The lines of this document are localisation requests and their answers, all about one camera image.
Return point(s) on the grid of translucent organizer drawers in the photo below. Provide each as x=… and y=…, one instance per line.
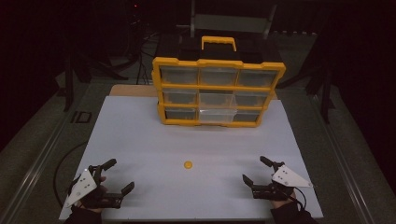
x=179, y=75

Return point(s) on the black tripod stand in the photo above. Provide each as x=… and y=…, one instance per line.
x=325, y=93
x=69, y=90

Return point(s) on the yellow black storage organizer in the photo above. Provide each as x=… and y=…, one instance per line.
x=157, y=93

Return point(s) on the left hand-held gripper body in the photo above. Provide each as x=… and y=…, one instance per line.
x=81, y=188

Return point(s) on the grey metal frame stand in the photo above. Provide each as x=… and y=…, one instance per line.
x=229, y=21

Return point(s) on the clear plastic drawer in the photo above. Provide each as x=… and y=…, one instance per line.
x=216, y=115

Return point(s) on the person's right hand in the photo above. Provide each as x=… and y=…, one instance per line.
x=280, y=203

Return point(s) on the wooden table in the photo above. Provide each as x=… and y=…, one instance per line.
x=132, y=90

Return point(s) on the small yellow round cap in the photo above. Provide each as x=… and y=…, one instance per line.
x=188, y=164

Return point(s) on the person's left hand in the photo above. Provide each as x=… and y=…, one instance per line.
x=102, y=180

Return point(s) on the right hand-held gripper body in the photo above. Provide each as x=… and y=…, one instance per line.
x=288, y=179

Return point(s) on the grey metal floor rail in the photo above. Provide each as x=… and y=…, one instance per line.
x=40, y=155
x=339, y=155

